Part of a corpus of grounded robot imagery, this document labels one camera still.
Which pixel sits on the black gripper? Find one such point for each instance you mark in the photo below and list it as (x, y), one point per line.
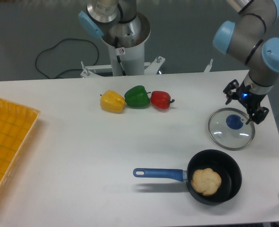
(249, 100)

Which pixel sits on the glass lid with blue knob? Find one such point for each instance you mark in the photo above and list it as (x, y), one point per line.
(231, 129)

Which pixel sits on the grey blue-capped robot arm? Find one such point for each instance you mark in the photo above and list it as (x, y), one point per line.
(242, 40)

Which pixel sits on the red bell pepper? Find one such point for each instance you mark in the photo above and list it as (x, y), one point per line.
(161, 100)

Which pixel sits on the round beige bread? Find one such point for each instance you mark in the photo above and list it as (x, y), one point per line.
(206, 181)

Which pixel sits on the green bell pepper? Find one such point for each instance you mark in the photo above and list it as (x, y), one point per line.
(137, 97)

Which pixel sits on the yellow bell pepper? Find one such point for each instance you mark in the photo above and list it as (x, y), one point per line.
(112, 101)

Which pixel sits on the yellow woven tray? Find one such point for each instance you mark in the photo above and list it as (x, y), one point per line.
(16, 124)

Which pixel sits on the black saucepan with blue handle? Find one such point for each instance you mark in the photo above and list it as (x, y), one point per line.
(217, 160)

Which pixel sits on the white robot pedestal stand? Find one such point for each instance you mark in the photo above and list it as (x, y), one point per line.
(126, 49)

